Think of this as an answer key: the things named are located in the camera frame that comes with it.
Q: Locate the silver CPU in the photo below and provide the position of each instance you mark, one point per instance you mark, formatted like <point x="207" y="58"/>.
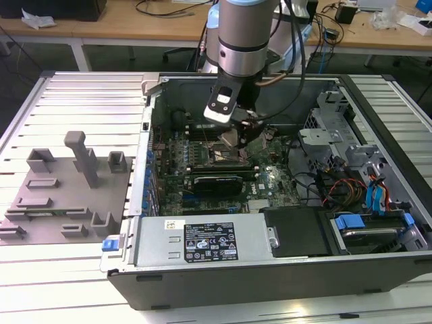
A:
<point x="229" y="139"/>

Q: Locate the thin metal locking lever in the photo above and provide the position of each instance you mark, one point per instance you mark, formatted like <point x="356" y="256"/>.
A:
<point x="253" y="153"/>
<point x="204" y="132"/>

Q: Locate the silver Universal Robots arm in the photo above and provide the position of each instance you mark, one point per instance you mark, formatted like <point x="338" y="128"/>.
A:
<point x="243" y="33"/>

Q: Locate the CPU socket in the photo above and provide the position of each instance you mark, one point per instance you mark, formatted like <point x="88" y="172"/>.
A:
<point x="222" y="156"/>

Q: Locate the brown board component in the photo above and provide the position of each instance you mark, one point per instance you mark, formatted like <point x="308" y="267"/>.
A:
<point x="269" y="134"/>

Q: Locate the black RAM slot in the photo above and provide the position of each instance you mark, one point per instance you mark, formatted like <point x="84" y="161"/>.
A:
<point x="194" y="126"/>
<point x="194" y="133"/>
<point x="194" y="137"/>
<point x="194" y="130"/>
<point x="251" y="174"/>
<point x="222" y="165"/>
<point x="222" y="170"/>

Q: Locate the black cylindrical board part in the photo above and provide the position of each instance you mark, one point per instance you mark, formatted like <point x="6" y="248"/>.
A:
<point x="179" y="119"/>

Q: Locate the silver drive cage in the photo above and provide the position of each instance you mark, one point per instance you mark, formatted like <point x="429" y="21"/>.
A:
<point x="319" y="135"/>

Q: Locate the green motherboard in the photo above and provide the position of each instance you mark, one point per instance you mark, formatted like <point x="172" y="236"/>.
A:
<point x="175" y="152"/>

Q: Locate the black graphics card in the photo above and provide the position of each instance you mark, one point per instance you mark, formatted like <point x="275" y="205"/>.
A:
<point x="217" y="185"/>

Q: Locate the small black transformer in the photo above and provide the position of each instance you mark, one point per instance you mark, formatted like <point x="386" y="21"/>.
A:
<point x="331" y="33"/>

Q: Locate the silver chipset heatsink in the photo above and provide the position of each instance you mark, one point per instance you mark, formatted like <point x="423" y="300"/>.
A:
<point x="259" y="206"/>

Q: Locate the black power adapter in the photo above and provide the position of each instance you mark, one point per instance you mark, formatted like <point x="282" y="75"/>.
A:
<point x="346" y="15"/>

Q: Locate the wooden desk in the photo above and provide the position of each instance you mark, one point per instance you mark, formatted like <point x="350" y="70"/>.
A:
<point x="101" y="30"/>
<point x="371" y="40"/>

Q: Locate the blue disk carrier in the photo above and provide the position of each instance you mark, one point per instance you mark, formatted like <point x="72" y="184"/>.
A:
<point x="349" y="222"/>

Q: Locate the grey flat box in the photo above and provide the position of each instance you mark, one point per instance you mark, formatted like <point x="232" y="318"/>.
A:
<point x="376" y="3"/>

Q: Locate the clear plastic bags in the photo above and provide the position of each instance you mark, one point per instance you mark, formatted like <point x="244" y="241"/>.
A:
<point x="388" y="18"/>

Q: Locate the silver power supply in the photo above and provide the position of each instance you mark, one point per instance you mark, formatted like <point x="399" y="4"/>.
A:
<point x="162" y="243"/>

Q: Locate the grey parts rack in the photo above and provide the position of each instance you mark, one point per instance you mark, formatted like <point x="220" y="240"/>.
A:
<point x="108" y="189"/>

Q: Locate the white box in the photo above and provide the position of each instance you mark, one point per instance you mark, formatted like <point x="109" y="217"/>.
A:
<point x="410" y="23"/>

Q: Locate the hard disk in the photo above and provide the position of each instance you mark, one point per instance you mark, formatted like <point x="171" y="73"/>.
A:
<point x="371" y="241"/>

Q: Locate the open black PC case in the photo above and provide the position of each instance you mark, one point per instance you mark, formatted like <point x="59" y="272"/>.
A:
<point x="270" y="287"/>

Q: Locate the blue box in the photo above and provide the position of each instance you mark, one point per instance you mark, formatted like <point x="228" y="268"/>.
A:
<point x="424" y="6"/>

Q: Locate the blue case latch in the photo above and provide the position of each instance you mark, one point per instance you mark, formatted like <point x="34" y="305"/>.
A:
<point x="110" y="244"/>

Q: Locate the crumpled white plastic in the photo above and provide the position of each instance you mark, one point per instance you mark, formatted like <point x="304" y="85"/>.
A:
<point x="37" y="20"/>

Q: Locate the green RAM stick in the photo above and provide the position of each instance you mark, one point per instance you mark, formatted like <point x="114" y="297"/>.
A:
<point x="44" y="213"/>

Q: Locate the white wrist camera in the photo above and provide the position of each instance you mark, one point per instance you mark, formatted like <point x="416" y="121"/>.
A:
<point x="218" y="117"/>

